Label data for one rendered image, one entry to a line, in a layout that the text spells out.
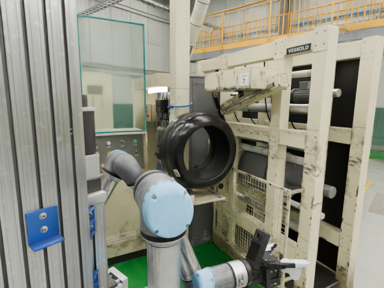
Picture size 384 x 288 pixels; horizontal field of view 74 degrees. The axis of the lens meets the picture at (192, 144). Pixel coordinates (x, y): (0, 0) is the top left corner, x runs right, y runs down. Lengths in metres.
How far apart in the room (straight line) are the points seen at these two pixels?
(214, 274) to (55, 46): 0.73
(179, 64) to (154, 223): 1.72
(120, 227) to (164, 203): 2.04
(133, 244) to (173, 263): 2.06
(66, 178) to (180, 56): 1.61
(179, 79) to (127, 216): 1.36
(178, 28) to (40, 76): 1.61
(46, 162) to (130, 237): 2.03
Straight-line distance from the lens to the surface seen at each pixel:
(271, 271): 0.90
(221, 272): 0.81
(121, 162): 1.24
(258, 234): 0.87
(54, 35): 0.76
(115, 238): 2.65
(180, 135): 1.75
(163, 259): 0.67
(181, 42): 2.20
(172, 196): 0.58
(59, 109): 0.75
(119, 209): 2.54
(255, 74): 1.78
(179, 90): 2.15
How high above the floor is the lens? 1.55
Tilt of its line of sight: 10 degrees down
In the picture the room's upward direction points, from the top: 1 degrees clockwise
